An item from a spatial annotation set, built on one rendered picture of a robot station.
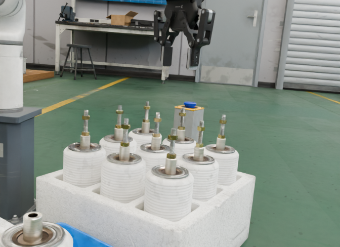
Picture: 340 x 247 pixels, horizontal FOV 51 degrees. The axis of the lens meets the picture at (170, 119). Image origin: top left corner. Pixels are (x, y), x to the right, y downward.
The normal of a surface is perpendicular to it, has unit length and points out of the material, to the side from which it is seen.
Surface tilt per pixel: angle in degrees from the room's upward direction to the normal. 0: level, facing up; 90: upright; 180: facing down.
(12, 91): 90
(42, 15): 90
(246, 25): 90
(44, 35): 90
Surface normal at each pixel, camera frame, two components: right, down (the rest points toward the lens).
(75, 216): -0.54, 0.12
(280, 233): 0.07, -0.98
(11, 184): 0.65, 0.19
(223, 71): -0.07, 0.19
